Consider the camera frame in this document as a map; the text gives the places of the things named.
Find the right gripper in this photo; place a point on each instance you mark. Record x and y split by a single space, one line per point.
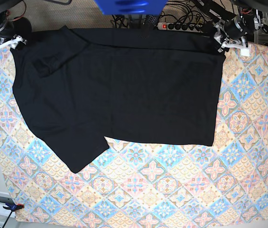
8 36

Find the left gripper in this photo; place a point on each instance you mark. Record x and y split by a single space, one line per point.
230 34

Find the black T-shirt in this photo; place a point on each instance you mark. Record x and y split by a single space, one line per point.
77 87

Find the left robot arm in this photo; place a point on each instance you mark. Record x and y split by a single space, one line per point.
244 16

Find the black round stand base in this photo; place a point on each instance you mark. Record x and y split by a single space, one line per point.
21 27

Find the white power strip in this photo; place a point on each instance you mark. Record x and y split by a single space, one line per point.
183 27

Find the patterned tablecloth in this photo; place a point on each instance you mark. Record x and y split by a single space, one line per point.
137 185

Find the blue clamp bottom left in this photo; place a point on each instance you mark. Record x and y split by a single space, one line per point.
12 208

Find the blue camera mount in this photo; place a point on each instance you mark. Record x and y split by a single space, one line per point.
126 7

